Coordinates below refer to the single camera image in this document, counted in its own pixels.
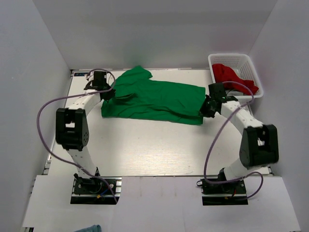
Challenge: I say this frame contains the blue label sticker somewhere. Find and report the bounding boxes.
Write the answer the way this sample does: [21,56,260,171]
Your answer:
[73,72,88,77]

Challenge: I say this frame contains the green t shirt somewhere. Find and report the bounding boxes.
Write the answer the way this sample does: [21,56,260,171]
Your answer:
[101,66,206,125]

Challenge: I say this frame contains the purple cable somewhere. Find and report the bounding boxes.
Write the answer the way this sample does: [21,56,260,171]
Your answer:
[36,69,119,203]
[203,81,264,200]

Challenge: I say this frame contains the blue cloth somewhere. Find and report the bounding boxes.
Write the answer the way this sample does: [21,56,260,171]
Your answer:
[78,225,102,232]

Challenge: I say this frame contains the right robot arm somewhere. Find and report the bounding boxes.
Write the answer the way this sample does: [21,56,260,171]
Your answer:
[200,95,279,193]

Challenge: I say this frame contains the white plastic basket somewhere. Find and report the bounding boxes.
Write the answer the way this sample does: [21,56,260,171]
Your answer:
[208,53,264,99]

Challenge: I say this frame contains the red t shirt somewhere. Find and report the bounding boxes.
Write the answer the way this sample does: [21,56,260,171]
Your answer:
[212,64,259,95]

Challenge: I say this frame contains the grey t shirt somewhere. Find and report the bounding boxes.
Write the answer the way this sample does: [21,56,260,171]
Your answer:
[226,89,244,96]

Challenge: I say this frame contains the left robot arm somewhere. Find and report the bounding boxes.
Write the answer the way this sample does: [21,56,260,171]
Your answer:
[56,89,115,193]

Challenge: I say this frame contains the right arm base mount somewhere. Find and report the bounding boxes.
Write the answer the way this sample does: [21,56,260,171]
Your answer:
[197,179,248,206]

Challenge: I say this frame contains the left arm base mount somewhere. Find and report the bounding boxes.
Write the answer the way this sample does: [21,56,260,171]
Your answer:
[70,175,122,205]

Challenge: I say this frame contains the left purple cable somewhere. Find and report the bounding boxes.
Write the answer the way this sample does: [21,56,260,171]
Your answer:
[36,69,119,203]

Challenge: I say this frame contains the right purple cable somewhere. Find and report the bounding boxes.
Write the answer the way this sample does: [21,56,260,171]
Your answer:
[203,81,264,200]

